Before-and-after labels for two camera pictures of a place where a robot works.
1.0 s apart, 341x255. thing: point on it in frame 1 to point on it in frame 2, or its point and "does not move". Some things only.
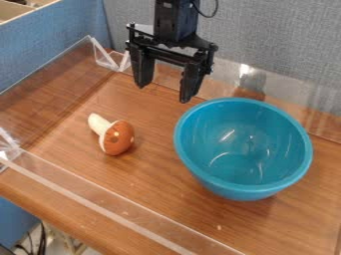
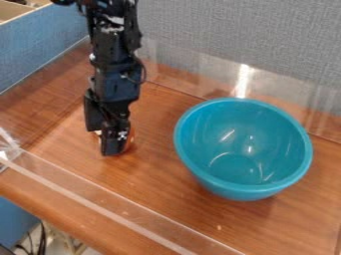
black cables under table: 43,243 does not move
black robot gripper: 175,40 to 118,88
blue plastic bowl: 244,145 does not move
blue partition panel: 39,36 does not move
